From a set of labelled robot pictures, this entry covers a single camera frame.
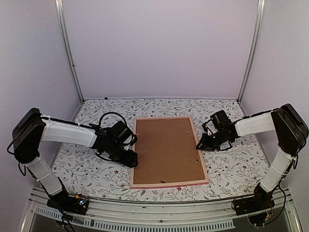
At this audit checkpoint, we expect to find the aluminium front table rail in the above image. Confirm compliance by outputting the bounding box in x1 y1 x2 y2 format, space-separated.
21 188 303 232

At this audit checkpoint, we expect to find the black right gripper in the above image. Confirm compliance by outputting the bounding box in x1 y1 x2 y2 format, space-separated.
196 130 229 152

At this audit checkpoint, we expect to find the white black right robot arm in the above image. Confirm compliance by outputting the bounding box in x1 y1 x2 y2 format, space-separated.
196 103 309 211

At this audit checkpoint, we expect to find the aluminium corner post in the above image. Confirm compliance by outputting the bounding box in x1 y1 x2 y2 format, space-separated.
237 0 266 104
55 0 84 103

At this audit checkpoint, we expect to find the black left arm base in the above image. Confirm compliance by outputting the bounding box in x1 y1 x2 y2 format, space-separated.
47 191 89 215

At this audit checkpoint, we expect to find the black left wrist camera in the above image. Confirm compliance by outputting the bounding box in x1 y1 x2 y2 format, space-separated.
98 112 138 146

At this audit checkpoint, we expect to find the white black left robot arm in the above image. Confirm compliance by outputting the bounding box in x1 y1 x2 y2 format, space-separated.
7 108 138 210

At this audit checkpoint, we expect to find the right aluminium corner post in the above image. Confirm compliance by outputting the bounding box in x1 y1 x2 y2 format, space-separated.
237 0 266 104

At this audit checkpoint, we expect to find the brown cardboard backing board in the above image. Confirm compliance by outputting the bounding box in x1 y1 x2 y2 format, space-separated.
133 118 206 185

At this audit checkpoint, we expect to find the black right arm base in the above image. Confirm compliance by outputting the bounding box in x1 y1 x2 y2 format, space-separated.
231 193 275 227

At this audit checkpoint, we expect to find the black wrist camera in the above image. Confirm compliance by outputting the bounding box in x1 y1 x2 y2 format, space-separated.
98 112 138 146
202 110 232 132

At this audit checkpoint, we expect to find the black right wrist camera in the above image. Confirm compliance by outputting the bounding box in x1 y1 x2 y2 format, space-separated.
202 110 232 132

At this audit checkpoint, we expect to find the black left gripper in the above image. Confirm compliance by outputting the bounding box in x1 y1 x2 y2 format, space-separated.
107 141 139 169

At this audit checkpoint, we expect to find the left aluminium corner post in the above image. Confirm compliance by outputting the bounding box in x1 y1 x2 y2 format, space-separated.
55 0 84 103

